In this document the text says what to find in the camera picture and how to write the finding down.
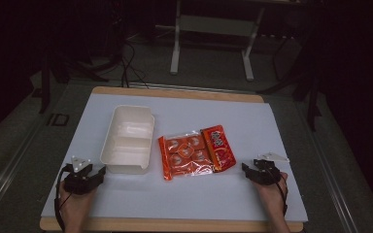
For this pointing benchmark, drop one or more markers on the black tripod stand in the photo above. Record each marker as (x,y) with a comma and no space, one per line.
(64,68)
(304,81)

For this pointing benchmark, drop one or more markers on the white metal stand frame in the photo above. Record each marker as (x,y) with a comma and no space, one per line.
(213,26)

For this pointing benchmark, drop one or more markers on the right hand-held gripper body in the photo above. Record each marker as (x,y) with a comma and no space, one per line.
(267,171)

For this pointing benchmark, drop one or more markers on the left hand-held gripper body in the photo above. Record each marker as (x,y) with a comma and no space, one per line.
(77,181)

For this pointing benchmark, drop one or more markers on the orange snack bag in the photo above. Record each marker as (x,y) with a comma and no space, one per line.
(196,152)

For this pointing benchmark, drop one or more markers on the person's right hand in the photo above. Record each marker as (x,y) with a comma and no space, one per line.
(272,194)

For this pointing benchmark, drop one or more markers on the person's left hand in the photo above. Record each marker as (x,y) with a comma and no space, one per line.
(75,204)

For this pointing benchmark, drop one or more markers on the white plastic divided container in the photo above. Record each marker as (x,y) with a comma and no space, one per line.
(128,139)

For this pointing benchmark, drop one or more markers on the white table cover sheet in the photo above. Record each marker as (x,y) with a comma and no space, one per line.
(246,129)

